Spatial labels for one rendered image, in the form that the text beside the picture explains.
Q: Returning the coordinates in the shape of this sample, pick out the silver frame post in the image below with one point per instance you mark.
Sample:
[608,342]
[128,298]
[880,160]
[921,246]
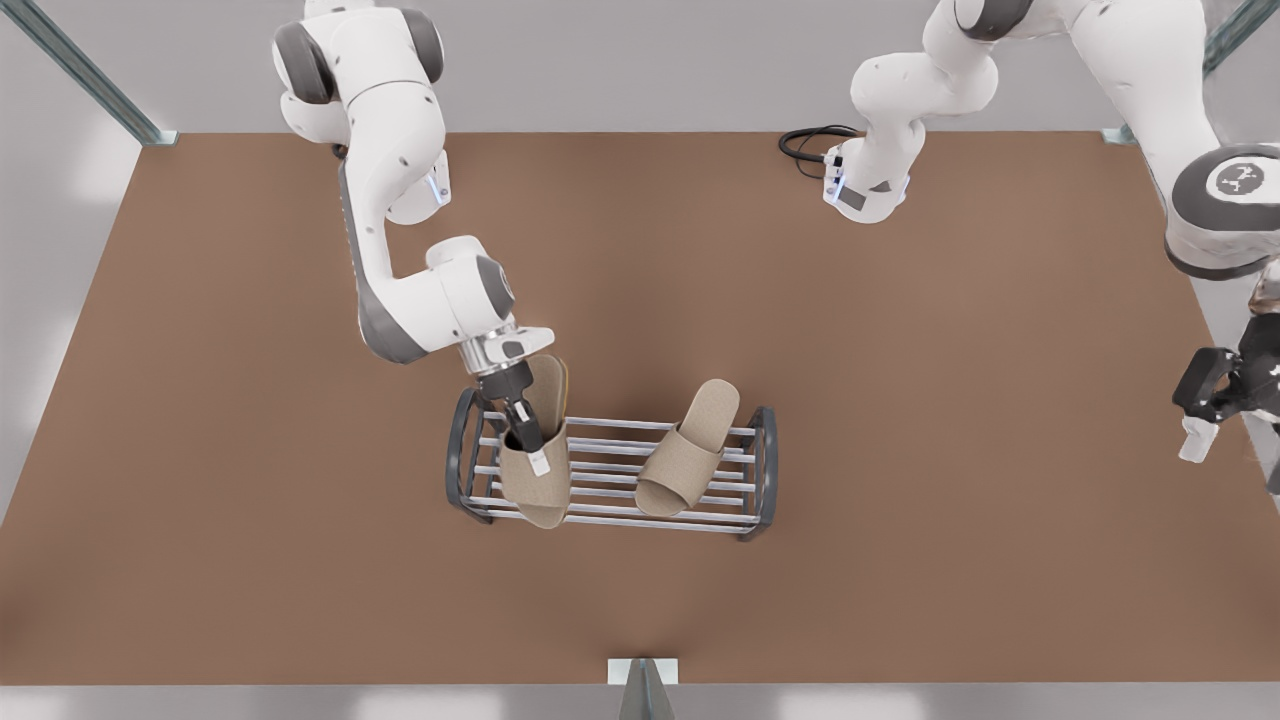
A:
[85,70]
[642,688]
[1215,55]

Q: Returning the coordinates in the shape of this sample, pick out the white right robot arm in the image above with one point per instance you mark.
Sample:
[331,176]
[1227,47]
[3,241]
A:
[400,150]

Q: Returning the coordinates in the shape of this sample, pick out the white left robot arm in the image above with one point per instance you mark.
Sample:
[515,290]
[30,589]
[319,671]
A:
[1130,80]

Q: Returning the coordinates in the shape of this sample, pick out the grey metal shoe rack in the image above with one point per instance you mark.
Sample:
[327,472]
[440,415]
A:
[610,480]

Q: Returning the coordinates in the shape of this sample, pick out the beige slipper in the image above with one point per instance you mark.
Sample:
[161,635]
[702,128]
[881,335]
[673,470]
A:
[690,455]
[535,470]

